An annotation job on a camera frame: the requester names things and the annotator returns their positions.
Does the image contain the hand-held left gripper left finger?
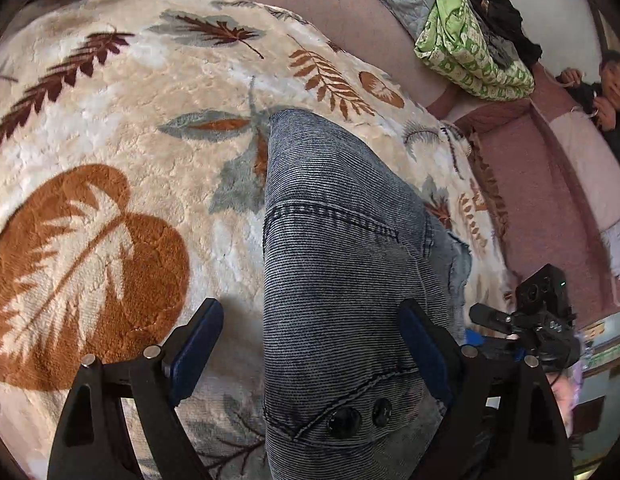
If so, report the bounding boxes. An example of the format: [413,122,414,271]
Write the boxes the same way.
[47,297,225,480]

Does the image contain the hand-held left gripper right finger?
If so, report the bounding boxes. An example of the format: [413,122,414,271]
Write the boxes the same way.
[397,299,573,480]

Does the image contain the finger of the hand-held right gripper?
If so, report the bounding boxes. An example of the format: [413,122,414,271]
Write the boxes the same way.
[469,302,521,337]
[462,329,521,357]

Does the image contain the grey denim pants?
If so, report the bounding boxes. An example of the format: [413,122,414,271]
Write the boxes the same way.
[262,107,473,480]

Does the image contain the person's right forearm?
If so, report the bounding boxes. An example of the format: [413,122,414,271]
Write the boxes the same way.
[555,355,587,441]

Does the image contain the pink sofa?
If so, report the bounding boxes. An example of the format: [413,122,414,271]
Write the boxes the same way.
[190,0,620,331]

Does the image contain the cream leaf print blanket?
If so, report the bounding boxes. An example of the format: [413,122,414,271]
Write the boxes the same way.
[0,0,521,480]

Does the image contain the green patterned blanket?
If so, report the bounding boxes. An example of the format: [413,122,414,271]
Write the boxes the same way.
[414,0,536,102]

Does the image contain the grey garment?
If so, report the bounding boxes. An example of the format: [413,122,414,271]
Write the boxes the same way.
[482,35,518,71]

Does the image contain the black clothing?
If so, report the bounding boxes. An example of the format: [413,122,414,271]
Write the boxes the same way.
[455,0,543,68]

